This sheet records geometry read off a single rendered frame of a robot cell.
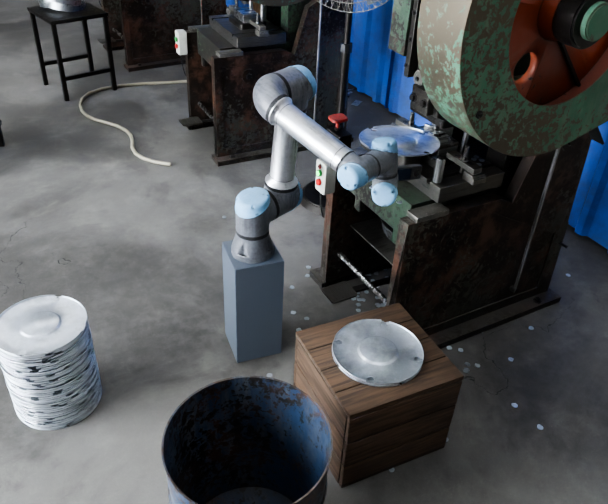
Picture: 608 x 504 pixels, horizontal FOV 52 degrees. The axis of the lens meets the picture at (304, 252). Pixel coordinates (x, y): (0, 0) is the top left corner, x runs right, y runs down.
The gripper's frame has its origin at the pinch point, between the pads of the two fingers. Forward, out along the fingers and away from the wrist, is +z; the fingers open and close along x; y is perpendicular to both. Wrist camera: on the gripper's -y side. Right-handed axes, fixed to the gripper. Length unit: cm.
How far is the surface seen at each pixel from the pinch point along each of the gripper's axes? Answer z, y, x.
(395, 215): 1.8, -3.2, 24.3
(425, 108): 12.6, -8.3, -12.8
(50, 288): 2, 139, 80
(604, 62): 3, -59, -36
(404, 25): 22.3, 2.7, -37.7
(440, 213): -6.5, -18.0, 17.2
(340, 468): -69, 4, 78
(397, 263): -10.6, -6.1, 36.9
